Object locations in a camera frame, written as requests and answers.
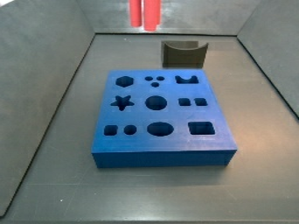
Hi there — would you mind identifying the red three-prong object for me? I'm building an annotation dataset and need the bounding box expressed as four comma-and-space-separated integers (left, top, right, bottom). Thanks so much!
128, 0, 161, 32

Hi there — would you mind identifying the blue shape-sorter block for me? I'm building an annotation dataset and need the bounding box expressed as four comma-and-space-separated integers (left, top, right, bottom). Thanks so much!
90, 69, 237, 168

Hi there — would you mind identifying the dark curved holder block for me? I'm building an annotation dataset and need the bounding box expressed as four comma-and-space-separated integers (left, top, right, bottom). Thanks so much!
161, 40, 209, 68

